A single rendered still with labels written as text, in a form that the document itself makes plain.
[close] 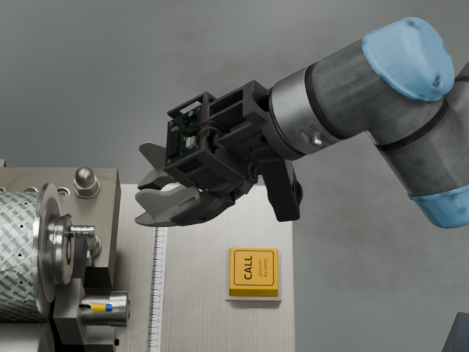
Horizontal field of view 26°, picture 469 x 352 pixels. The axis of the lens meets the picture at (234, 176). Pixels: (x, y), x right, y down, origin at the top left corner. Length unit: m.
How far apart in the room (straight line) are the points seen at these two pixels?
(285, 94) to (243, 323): 0.61
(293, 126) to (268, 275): 0.59
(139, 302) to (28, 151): 1.34
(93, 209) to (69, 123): 1.41
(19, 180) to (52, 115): 1.38
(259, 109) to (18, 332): 0.38
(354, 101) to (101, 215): 0.61
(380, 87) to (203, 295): 0.69
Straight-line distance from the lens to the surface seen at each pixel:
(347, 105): 0.88
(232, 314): 1.47
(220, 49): 2.94
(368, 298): 2.51
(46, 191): 1.10
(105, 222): 1.40
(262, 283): 1.46
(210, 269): 1.50
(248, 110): 0.91
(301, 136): 0.91
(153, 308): 1.48
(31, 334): 1.11
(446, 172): 0.91
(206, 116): 0.95
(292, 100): 0.90
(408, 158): 0.90
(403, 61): 0.86
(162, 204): 1.01
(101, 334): 1.20
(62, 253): 1.09
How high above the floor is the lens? 2.22
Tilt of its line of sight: 56 degrees down
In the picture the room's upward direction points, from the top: straight up
